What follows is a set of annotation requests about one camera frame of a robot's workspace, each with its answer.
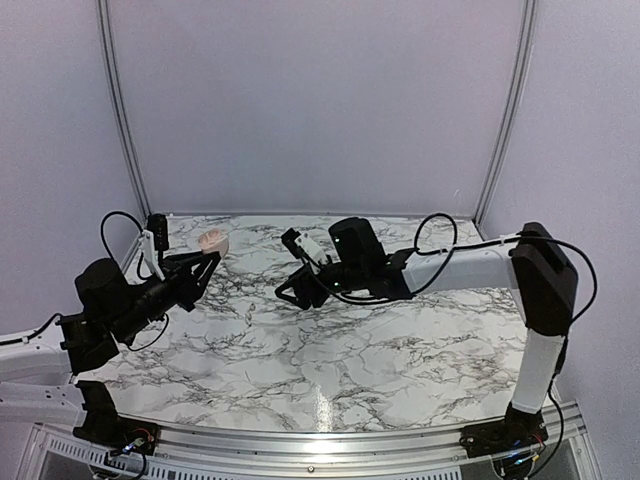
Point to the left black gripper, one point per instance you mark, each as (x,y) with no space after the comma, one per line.
(178,273)

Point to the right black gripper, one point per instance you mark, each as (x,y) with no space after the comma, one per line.
(305,286)

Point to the pink earbud charging case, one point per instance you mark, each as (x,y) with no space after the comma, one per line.
(214,241)

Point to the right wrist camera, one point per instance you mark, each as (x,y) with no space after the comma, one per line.
(303,247)

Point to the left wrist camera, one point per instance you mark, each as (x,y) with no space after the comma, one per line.
(154,242)

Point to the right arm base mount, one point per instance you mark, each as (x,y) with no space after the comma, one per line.
(519,427)

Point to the front aluminium rail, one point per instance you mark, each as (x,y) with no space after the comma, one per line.
(189,452)

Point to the right aluminium frame post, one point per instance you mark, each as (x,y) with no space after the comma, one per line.
(515,92)

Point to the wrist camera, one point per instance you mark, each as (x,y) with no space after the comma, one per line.
(154,242)
(303,247)

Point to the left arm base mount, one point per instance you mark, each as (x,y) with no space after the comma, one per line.
(103,424)

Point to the aluminium frame post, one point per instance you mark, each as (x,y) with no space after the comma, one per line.
(117,98)
(515,92)

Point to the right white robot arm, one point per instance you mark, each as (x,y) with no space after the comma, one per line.
(530,263)

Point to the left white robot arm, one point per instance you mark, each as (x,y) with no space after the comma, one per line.
(114,312)

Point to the left aluminium frame post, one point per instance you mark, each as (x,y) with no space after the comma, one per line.
(117,98)

